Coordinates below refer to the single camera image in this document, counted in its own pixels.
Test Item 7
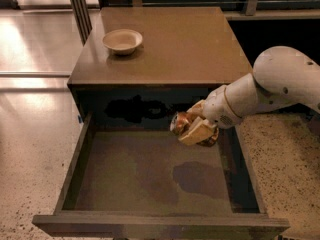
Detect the crushed orange can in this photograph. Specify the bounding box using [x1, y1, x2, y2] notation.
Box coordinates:
[169, 111, 220, 148]

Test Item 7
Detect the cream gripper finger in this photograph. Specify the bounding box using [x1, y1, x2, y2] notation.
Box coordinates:
[187, 100, 205, 118]
[178, 117, 218, 146]

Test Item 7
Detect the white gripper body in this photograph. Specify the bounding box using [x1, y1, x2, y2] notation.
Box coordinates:
[202, 85, 242, 129]

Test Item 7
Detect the brown wooden cabinet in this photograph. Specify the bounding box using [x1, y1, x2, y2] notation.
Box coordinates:
[68, 7, 252, 130]

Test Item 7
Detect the open top drawer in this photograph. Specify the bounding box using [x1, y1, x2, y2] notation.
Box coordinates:
[32, 115, 289, 240]

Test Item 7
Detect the white paper bowl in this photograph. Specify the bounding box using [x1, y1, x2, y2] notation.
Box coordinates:
[102, 29, 143, 55]

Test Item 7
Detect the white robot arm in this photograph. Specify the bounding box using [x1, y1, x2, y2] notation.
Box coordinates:
[170, 46, 320, 146]

